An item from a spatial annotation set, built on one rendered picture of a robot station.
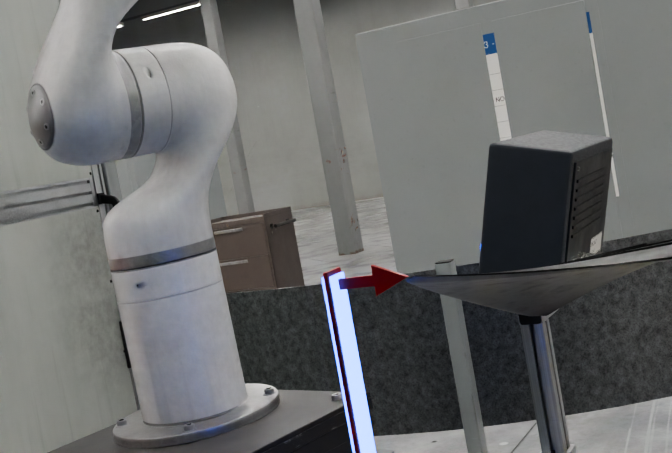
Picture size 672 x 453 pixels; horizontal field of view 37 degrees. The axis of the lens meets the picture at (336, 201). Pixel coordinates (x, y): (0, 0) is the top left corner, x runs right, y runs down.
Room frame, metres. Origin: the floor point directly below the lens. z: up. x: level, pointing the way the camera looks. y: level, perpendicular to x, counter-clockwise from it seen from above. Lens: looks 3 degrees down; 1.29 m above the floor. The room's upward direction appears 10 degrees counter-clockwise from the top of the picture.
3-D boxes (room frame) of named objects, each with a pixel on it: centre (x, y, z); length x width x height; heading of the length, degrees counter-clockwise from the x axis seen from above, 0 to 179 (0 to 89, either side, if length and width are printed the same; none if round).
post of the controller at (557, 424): (1.26, -0.22, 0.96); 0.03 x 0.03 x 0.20; 63
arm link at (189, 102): (1.16, 0.18, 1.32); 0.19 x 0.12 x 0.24; 126
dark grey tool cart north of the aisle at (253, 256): (7.66, 0.70, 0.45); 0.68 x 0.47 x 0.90; 66
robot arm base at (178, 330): (1.14, 0.20, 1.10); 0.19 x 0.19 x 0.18
